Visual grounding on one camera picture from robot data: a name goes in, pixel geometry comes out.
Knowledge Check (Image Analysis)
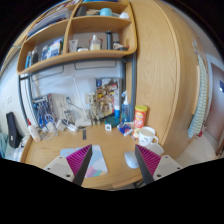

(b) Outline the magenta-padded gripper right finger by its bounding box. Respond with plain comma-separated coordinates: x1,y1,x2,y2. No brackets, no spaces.
134,143,183,185

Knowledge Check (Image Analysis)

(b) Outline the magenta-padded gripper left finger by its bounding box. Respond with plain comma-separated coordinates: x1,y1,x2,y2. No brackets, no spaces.
43,143,93,187

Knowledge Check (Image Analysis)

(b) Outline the grey white computer mouse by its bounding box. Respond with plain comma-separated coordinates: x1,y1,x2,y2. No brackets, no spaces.
124,150,140,169

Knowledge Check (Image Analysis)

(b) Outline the pastel sun print mouse pad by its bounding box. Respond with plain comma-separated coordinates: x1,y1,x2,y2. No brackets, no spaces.
59,144,109,179

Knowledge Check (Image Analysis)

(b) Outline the clear plastic container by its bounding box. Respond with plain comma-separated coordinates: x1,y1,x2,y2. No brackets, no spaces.
146,142,165,157

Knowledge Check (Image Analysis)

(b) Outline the white printed mug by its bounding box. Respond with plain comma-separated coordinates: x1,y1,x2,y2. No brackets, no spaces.
137,126,160,148

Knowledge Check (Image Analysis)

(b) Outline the white charger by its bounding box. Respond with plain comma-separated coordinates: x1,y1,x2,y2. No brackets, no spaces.
66,123,79,133

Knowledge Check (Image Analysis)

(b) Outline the white desk lamp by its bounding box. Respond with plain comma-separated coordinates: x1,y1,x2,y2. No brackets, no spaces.
64,75,93,128

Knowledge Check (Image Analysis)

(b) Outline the white power adapter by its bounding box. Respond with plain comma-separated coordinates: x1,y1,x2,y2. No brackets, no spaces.
54,118,68,131

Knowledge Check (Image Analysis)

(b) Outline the blue tissue packet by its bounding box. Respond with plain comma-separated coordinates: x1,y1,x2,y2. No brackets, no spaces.
117,122,134,137

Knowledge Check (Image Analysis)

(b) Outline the red chips can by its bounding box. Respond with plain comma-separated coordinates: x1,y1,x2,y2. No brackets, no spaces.
132,105,148,139

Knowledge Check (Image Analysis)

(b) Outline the beige robot model figure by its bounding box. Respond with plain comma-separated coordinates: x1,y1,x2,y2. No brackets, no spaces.
87,99,102,126

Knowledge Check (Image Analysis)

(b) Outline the white bottle with red cap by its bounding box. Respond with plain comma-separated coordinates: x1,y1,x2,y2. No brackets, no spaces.
26,118,42,143

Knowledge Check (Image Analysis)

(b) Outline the teal round tin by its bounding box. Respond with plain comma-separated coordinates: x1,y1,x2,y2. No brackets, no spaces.
105,115,121,128

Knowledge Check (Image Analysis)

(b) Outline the blue spray bottle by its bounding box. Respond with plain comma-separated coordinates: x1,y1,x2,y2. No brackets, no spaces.
120,90,132,123

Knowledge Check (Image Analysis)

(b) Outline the white tube with blue cap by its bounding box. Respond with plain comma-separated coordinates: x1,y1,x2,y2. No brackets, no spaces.
113,99,122,118

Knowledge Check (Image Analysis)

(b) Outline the blue robot print box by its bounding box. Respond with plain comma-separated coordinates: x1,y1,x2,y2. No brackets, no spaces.
32,93,55,128

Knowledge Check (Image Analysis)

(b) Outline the black pouch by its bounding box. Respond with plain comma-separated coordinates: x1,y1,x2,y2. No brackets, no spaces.
5,111,24,149

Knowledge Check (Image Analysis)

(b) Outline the colourful model kit box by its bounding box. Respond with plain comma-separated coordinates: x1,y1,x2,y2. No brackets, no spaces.
94,78,123,119

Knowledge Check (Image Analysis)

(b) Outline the striped hanging cloth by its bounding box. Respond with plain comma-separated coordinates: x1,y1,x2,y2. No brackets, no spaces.
187,54,208,139

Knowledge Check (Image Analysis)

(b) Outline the wooden shelf unit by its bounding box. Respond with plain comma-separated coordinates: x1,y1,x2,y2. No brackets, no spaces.
16,0,138,76

